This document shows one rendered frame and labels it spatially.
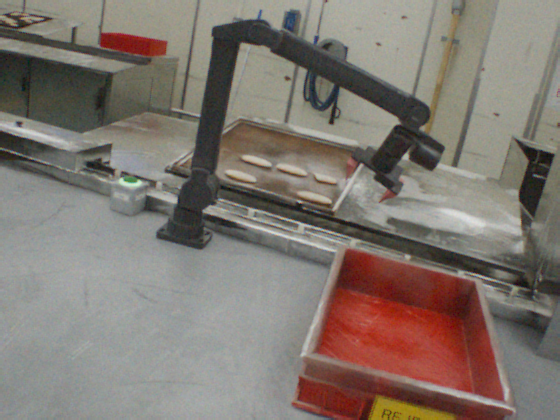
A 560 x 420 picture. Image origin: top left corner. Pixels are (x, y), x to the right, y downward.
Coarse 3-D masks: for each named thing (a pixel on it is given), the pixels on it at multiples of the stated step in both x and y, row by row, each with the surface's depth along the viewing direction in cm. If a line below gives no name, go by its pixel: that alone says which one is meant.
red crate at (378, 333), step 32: (352, 320) 110; (384, 320) 112; (416, 320) 115; (448, 320) 117; (320, 352) 97; (352, 352) 99; (384, 352) 101; (416, 352) 102; (448, 352) 104; (320, 384) 79; (448, 384) 94; (352, 416) 80
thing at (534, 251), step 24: (552, 168) 144; (552, 192) 137; (552, 216) 130; (528, 240) 151; (552, 240) 124; (528, 264) 142; (552, 264) 118; (552, 288) 112; (552, 312) 107; (552, 336) 107; (552, 360) 108
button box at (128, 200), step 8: (112, 184) 139; (120, 184) 138; (144, 184) 142; (112, 192) 139; (120, 192) 139; (128, 192) 138; (136, 192) 139; (144, 192) 143; (112, 200) 140; (120, 200) 139; (128, 200) 138; (136, 200) 140; (144, 200) 144; (112, 208) 141; (120, 208) 140; (128, 208) 139; (136, 208) 141; (144, 208) 145
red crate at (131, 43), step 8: (112, 32) 484; (104, 40) 469; (112, 40) 467; (120, 40) 465; (128, 40) 463; (136, 40) 461; (144, 40) 459; (152, 40) 494; (160, 40) 492; (112, 48) 469; (120, 48) 467; (128, 48) 465; (136, 48) 463; (144, 48) 461; (152, 48) 465; (160, 48) 480
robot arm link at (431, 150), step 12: (420, 108) 116; (408, 120) 117; (420, 120) 117; (420, 132) 119; (420, 144) 120; (432, 144) 121; (408, 156) 125; (420, 156) 121; (432, 156) 120; (432, 168) 122
